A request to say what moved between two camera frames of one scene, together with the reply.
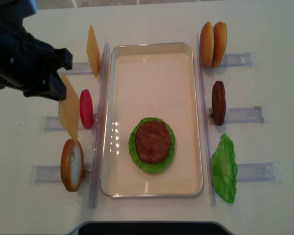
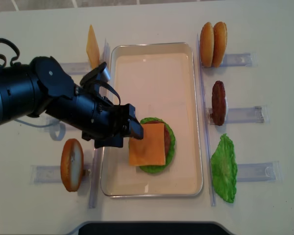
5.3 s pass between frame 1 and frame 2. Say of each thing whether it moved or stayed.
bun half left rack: stayed
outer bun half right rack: stayed
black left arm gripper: moved
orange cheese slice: moved
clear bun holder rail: stayed
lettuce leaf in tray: stayed
